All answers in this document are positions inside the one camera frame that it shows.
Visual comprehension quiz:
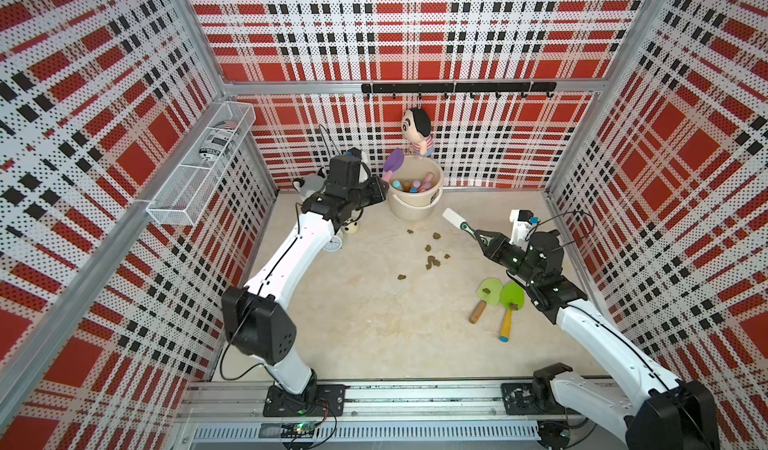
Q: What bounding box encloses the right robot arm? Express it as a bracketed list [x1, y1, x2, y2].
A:
[460, 223, 720, 449]

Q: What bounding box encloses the purple square trowel pink handle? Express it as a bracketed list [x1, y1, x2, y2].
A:
[419, 173, 435, 192]

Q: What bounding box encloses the black hook rail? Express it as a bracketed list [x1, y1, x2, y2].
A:
[361, 81, 557, 95]

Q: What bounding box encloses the panda face squishy ball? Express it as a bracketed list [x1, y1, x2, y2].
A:
[343, 221, 359, 234]

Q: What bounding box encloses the white brush green handle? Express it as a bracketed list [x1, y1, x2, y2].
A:
[442, 208, 475, 237]

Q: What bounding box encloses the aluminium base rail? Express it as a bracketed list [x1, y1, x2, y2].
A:
[166, 378, 624, 449]

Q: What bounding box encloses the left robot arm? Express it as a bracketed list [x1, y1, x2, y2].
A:
[222, 148, 389, 402]

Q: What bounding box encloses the can in shelf basket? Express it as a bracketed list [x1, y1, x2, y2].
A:
[198, 120, 237, 162]

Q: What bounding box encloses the beige plastic bucket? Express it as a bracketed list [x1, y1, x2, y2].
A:
[387, 154, 444, 221]

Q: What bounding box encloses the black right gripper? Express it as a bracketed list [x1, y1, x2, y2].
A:
[475, 230, 541, 286]

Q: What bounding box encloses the grey white husky plush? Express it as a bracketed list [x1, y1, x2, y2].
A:
[292, 173, 326, 200]

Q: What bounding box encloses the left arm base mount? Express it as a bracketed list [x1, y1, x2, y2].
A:
[262, 372, 347, 418]

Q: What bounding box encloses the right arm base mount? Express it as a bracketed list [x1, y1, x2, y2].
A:
[501, 363, 573, 416]

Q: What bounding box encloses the green circuit board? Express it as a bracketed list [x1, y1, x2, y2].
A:
[258, 422, 316, 440]

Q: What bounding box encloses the white alarm clock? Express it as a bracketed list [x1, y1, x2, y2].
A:
[323, 235, 343, 252]

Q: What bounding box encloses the purple pointed trowel row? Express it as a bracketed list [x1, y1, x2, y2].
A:
[382, 149, 405, 183]

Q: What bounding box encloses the green trowel yellow handle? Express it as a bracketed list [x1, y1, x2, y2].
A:
[499, 281, 525, 342]

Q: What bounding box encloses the doll with black hat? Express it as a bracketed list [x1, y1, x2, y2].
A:
[401, 107, 434, 157]

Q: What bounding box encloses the light green trowel wooden handle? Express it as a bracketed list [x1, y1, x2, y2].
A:
[468, 278, 503, 324]

